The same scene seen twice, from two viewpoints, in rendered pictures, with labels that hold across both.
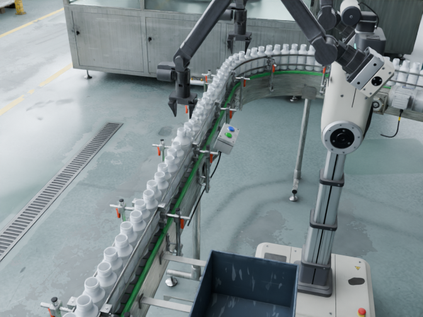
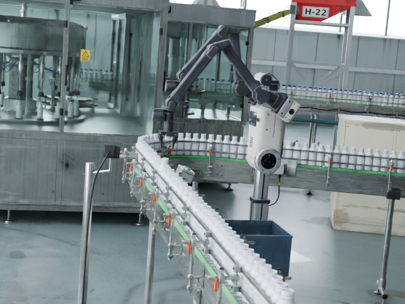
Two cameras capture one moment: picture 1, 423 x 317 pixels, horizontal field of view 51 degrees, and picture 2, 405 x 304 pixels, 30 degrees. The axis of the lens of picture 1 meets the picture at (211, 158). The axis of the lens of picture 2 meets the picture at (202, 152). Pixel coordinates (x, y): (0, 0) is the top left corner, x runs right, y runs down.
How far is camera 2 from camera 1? 2.88 m
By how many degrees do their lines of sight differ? 33
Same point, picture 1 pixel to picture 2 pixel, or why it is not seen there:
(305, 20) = (249, 77)
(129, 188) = (18, 295)
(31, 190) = not seen: outside the picture
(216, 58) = (51, 180)
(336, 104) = (263, 136)
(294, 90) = not seen: hidden behind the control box
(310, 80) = (197, 163)
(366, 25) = (273, 86)
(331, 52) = (266, 95)
